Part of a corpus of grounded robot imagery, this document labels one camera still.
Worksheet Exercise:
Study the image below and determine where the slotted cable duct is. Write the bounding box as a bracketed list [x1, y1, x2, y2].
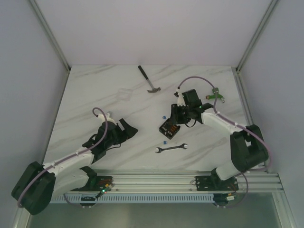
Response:
[51, 191, 238, 204]

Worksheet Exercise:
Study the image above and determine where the claw hammer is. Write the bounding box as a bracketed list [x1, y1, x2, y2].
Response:
[138, 66, 161, 93]

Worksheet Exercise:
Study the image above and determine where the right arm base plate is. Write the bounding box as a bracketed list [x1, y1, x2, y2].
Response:
[195, 175, 239, 191]

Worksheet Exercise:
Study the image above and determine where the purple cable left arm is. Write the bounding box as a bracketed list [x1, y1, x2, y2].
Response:
[17, 107, 109, 209]

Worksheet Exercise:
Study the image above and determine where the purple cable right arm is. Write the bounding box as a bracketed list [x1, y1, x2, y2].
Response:
[177, 76, 272, 171]

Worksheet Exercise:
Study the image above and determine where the black fuse box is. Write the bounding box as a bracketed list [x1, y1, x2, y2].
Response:
[159, 118, 181, 140]

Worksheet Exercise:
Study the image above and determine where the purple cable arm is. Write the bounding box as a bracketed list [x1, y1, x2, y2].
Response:
[17, 107, 109, 209]
[177, 76, 272, 171]

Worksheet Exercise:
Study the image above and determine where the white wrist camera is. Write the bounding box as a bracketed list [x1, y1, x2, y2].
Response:
[97, 112, 116, 124]
[174, 88, 186, 106]

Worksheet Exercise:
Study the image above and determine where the steel open-end wrench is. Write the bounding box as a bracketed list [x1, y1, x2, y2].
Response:
[155, 143, 188, 153]

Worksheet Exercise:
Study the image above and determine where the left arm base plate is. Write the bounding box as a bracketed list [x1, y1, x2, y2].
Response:
[71, 176, 113, 191]

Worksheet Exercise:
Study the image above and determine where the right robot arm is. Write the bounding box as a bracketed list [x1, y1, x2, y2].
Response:
[171, 88, 269, 190]

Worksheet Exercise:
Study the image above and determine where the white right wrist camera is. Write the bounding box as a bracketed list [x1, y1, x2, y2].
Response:
[174, 88, 186, 106]

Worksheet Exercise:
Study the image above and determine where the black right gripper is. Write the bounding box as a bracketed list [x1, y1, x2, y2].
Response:
[168, 103, 191, 125]

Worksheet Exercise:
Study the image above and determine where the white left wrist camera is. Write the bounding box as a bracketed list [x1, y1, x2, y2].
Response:
[97, 112, 116, 124]

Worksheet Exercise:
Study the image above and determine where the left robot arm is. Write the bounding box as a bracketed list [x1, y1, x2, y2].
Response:
[11, 119, 138, 215]

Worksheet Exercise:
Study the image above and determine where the aluminium frame rail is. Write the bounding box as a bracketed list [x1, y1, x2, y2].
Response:
[28, 0, 71, 73]

